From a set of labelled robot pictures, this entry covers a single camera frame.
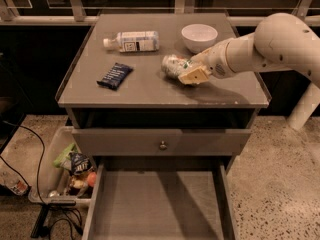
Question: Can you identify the clear plastic storage bin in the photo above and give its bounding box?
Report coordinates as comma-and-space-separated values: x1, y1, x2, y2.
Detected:
28, 126, 97, 206

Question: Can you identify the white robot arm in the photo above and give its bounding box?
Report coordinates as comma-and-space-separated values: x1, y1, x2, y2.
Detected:
178, 13, 320, 130

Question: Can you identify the white ceramic bowl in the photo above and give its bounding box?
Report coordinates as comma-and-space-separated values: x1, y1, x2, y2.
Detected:
181, 24, 218, 54

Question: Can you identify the plastic bottle on floor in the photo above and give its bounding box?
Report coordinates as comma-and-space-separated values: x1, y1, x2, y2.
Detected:
1, 171, 28, 196

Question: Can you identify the silver green 7up can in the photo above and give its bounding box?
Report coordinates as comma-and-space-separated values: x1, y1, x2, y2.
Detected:
161, 54, 192, 79

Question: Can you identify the clear plastic water bottle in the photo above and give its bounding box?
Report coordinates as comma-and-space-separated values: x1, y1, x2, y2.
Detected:
103, 31, 160, 53

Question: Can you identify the black power cable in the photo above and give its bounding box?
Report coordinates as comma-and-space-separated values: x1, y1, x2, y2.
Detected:
0, 119, 84, 240

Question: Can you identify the grey top drawer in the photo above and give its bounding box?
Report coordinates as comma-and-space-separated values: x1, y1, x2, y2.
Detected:
73, 128, 251, 156

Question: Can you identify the dark blue snack packet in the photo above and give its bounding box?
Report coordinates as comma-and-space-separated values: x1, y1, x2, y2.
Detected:
97, 63, 133, 90

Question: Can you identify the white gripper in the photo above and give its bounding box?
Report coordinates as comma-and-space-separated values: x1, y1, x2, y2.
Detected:
178, 42, 235, 85

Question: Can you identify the grey drawer cabinet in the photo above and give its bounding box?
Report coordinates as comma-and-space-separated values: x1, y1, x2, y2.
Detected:
54, 12, 272, 240

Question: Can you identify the grey open middle drawer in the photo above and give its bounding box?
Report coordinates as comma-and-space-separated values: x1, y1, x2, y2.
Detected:
82, 162, 240, 240

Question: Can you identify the red apple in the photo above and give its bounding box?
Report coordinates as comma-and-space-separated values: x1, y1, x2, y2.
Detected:
87, 172, 97, 187

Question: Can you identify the round metal drawer knob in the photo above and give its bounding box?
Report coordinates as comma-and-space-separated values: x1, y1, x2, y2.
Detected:
159, 141, 167, 150

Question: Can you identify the dark blue chip bag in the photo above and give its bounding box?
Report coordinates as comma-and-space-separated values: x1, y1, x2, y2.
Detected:
70, 152, 92, 175

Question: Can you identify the green snack bag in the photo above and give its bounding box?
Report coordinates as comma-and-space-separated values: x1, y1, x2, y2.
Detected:
53, 143, 77, 170

